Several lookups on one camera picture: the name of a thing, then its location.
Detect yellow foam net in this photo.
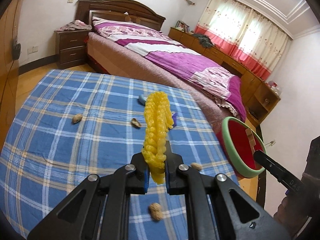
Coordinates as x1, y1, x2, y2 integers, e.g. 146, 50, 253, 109
142, 91, 174, 185

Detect purple plastic wrapper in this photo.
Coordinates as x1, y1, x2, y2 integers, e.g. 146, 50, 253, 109
172, 113, 177, 127

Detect wooden block strip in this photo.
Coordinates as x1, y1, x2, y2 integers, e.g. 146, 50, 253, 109
246, 128, 256, 154

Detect light blue tube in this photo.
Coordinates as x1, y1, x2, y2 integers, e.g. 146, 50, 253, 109
138, 95, 147, 106

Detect peanut shell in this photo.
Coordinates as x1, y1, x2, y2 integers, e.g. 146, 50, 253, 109
190, 163, 203, 171
149, 203, 163, 221
130, 118, 142, 129
72, 113, 83, 124

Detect red bin with green rim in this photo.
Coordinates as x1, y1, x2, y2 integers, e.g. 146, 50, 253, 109
217, 116, 267, 178

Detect blue plaid cloth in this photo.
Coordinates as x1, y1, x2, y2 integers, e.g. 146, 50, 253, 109
1, 70, 236, 237

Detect long wooden cabinet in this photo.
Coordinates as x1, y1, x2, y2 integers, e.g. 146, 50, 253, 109
168, 27, 280, 126

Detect purple floral quilt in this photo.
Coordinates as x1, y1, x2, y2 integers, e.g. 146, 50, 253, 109
92, 16, 246, 121

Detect dark clothes pile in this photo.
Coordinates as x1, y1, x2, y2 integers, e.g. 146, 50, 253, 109
193, 33, 215, 48

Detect wooden bed with headboard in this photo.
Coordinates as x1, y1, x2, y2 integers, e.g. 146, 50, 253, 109
75, 0, 246, 128

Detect floral pink curtains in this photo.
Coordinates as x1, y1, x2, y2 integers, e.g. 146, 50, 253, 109
195, 0, 290, 80

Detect dark wooden nightstand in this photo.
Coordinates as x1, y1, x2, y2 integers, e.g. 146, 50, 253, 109
55, 30, 89, 69

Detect folded cloth on nightstand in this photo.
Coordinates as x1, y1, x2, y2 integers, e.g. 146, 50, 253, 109
55, 20, 92, 32

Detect black bag on wardrobe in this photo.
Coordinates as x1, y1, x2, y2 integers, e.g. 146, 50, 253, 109
11, 37, 21, 61

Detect large wooden wardrobe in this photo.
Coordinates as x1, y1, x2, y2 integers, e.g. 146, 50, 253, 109
1, 0, 21, 147

